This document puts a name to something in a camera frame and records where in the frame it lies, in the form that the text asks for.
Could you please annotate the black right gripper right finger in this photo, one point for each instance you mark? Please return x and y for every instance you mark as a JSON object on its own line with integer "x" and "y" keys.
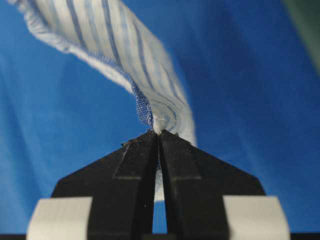
{"x": 194, "y": 184}

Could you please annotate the white blue-striped towel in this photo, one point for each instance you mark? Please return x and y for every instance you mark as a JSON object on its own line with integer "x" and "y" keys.
{"x": 109, "y": 37}

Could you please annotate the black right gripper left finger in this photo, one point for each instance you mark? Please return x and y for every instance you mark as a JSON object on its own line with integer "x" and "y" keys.
{"x": 122, "y": 187}

